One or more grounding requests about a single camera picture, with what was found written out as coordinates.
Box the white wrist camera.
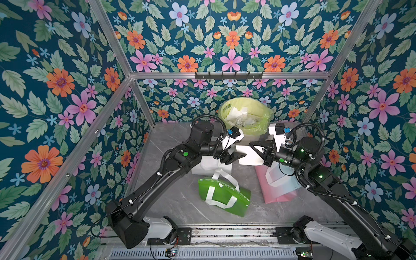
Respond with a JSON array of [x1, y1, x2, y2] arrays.
[[268, 122, 290, 152], [221, 126, 244, 151]]

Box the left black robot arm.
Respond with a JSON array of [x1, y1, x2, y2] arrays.
[[106, 114, 245, 249]]

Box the shredded paper scraps in bin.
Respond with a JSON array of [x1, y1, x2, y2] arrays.
[[225, 107, 259, 128]]

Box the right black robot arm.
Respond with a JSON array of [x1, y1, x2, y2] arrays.
[[249, 122, 416, 260]]

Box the white ventilation grille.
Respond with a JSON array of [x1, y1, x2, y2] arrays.
[[109, 247, 298, 260]]

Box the black wall hook rail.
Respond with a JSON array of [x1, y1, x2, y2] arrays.
[[194, 72, 263, 81]]

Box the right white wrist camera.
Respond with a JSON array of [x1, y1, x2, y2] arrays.
[[268, 122, 290, 152]]

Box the pink blue gradient paper bag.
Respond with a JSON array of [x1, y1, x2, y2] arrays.
[[255, 162, 301, 204]]

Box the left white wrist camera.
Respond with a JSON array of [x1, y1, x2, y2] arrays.
[[221, 126, 244, 151]]

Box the green white paper bag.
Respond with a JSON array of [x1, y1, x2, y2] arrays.
[[198, 169, 251, 217]]

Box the white ribbed trash bin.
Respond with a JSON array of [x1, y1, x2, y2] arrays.
[[238, 133, 270, 146]]

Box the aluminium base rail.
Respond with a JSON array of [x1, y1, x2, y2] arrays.
[[97, 224, 358, 248]]

